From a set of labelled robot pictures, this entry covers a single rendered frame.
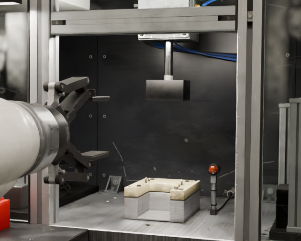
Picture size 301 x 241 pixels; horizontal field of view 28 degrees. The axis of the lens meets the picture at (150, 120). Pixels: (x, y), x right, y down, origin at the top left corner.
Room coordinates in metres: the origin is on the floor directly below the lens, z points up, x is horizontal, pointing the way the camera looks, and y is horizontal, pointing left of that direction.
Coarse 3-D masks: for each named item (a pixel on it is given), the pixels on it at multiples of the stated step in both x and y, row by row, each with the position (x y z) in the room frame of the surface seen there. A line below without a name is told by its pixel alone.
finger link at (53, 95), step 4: (48, 84) 0.79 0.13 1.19; (52, 84) 0.79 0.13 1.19; (48, 88) 0.79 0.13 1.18; (52, 88) 0.79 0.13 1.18; (48, 92) 0.79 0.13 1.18; (52, 92) 0.79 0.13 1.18; (56, 92) 0.79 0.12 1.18; (60, 92) 0.80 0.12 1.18; (64, 92) 0.80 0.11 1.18; (48, 96) 0.79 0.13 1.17; (52, 96) 0.79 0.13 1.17; (56, 96) 0.79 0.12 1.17; (60, 96) 0.81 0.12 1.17; (48, 100) 0.79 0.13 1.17; (52, 100) 0.79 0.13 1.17; (56, 100) 0.79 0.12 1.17; (48, 104) 0.79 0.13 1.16
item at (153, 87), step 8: (168, 48) 1.32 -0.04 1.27; (168, 56) 1.32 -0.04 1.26; (168, 64) 1.32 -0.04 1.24; (168, 72) 1.32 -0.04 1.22; (152, 80) 1.31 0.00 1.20; (160, 80) 1.31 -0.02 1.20; (168, 80) 1.30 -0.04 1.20; (176, 80) 1.30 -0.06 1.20; (184, 80) 1.30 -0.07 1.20; (152, 88) 1.31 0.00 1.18; (160, 88) 1.31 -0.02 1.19; (168, 88) 1.30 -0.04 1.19; (176, 88) 1.30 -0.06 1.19; (184, 88) 1.30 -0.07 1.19; (152, 96) 1.31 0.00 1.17; (160, 96) 1.31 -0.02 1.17; (168, 96) 1.30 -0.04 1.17; (176, 96) 1.30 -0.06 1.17; (184, 96) 1.30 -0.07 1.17
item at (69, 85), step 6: (72, 78) 0.86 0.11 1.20; (78, 78) 0.86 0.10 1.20; (84, 78) 0.86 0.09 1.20; (60, 84) 0.79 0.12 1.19; (66, 84) 0.81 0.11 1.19; (72, 84) 0.82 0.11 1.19; (78, 84) 0.84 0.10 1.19; (84, 84) 0.86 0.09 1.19; (60, 90) 0.79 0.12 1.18; (66, 90) 0.81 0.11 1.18; (72, 90) 0.82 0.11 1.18
